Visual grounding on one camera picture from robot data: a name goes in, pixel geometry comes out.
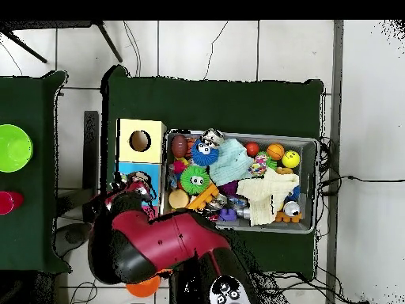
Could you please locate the small red-orange ball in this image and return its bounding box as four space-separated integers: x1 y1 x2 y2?
244 141 261 158

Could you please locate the crushed silver drink can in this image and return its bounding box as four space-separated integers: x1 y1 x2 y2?
201 127 226 149

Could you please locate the wooden box with three holes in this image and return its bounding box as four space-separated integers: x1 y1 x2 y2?
114 118 168 219

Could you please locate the green spiky toy with eyes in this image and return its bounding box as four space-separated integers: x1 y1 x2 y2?
180 165 211 196

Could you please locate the orange toy basketball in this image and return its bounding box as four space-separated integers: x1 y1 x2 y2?
266 142 286 162

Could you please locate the cream cloth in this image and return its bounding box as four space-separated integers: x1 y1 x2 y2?
236 167 300 228

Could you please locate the light blue cloth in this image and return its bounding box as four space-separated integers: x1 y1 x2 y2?
208 138 255 187

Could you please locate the orange plastic cup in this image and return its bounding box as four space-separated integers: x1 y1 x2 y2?
126 270 173 298

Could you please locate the black power cable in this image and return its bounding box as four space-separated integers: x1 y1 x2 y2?
316 135 405 197

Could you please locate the black flat stand bar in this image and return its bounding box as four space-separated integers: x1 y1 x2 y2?
82 110 100 224

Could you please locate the orange toothed toy block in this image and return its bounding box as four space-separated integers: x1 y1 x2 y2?
186 182 220 211

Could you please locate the brown toy football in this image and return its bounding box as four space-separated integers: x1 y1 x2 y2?
171 135 190 159

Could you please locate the grey round stand base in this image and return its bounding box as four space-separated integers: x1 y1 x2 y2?
55 222 93 257

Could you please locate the blue spiky toy with eyes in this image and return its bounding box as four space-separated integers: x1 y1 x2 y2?
190 138 220 167

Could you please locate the lime green plastic bowl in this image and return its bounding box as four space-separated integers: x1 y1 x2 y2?
0 123 34 173

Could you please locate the yellow smiley ball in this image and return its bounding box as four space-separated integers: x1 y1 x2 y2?
281 150 301 169

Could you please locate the pink-red plastic cup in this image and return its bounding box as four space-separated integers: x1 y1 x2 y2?
0 191 25 215

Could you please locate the dark green table cloth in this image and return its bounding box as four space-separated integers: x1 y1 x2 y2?
0 70 72 275
99 64 325 279

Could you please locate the black tripod stand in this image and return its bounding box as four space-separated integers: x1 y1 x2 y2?
0 20 123 64

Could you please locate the clear mesh bin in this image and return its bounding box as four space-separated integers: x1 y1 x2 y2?
159 128 320 234

